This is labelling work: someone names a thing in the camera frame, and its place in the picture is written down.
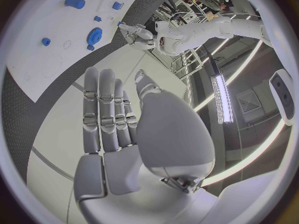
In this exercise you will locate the blue gear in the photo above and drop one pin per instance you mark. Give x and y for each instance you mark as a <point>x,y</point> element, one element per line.
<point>94,35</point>

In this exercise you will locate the white task board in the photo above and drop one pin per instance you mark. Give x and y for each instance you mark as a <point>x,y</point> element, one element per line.
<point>58,26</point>

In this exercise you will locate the large blue cylinder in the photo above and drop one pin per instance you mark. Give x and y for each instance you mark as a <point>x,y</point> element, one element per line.
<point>74,2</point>

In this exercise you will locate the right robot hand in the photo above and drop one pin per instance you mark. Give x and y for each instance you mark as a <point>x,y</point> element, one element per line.
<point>172,134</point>

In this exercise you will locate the small blue peg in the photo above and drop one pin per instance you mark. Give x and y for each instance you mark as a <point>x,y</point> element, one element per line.
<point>90,47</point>
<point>97,18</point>

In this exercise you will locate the blue short cylinder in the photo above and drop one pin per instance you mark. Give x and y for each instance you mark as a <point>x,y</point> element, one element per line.
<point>46,41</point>

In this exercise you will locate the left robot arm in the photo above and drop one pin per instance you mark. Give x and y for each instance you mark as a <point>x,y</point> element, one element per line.
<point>210,29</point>

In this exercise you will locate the glowing light bar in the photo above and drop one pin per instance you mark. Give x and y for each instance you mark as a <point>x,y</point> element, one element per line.
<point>223,100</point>

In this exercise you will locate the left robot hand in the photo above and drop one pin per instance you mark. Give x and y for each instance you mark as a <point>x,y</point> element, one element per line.
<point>140,38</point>

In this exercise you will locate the metal frame rack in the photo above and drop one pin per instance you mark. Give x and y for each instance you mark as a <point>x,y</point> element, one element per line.
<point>186,65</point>

